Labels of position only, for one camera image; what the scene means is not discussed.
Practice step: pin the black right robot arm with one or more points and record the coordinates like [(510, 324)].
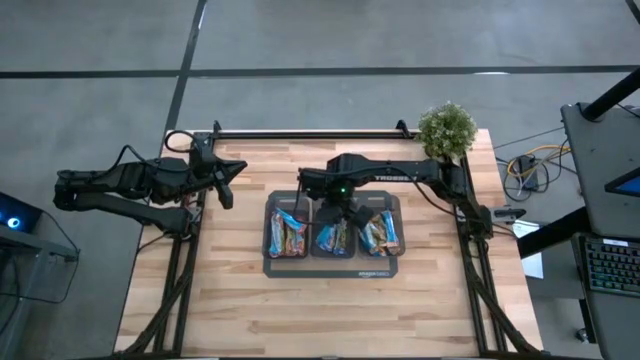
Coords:
[(400, 175)]

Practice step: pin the white paper sheet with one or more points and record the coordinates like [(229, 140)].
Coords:
[(532, 265)]

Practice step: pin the dark grey flat tray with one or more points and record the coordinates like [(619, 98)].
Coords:
[(330, 268)]

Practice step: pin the black aluminium table frame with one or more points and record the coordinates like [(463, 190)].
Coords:
[(260, 135)]

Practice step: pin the green artificial potted plant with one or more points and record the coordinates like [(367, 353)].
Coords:
[(446, 130)]

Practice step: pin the black pole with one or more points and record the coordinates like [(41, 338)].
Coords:
[(610, 95)]

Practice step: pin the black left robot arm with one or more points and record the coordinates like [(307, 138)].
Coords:
[(115, 187)]

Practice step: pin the dark grey desk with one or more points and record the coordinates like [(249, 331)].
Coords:
[(600, 150)]

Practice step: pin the black caster wheel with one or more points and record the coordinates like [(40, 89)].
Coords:
[(581, 335)]

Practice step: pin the backlit keyboard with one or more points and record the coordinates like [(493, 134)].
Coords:
[(615, 267)]

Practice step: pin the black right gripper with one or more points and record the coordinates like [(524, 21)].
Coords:
[(345, 210)]

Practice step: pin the dark multicolour granola bar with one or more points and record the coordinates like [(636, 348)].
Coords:
[(341, 239)]

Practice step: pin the computer tower with blue light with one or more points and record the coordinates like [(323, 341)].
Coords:
[(25, 212)]

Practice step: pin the black desk support bar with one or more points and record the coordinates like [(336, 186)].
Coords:
[(550, 232)]

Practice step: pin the black power box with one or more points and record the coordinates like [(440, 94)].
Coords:
[(527, 172)]

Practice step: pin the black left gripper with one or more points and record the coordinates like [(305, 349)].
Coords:
[(210, 167)]

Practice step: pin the grey equipment stand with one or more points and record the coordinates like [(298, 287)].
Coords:
[(35, 250)]

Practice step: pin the red green granola bar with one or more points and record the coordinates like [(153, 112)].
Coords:
[(299, 244), (289, 244)]

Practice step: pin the grey translucent plastic bin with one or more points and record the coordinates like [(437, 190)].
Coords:
[(350, 250), (385, 202), (274, 202)]

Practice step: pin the monitor with blue screen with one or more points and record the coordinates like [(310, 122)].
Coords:
[(627, 186)]

